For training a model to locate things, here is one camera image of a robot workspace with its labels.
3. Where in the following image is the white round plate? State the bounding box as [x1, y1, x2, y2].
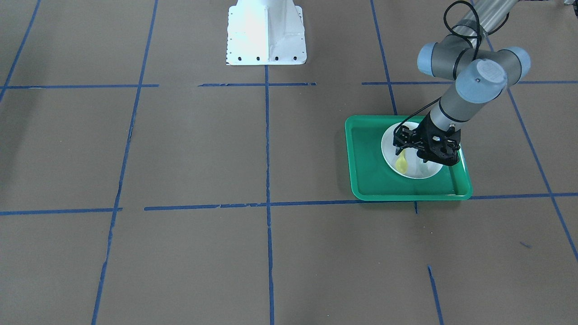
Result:
[381, 123, 444, 179]

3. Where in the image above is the yellow plastic spoon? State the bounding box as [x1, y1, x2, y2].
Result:
[395, 149, 409, 175]

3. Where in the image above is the white camera pedestal column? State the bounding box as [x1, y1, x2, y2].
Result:
[226, 0, 308, 66]

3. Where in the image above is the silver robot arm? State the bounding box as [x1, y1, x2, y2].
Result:
[394, 0, 531, 166]

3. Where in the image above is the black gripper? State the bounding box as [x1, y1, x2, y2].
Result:
[410, 116, 461, 167]

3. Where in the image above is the green plastic tray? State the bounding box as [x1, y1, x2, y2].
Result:
[345, 115, 473, 201]

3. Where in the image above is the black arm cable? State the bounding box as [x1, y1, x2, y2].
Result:
[393, 0, 511, 136]

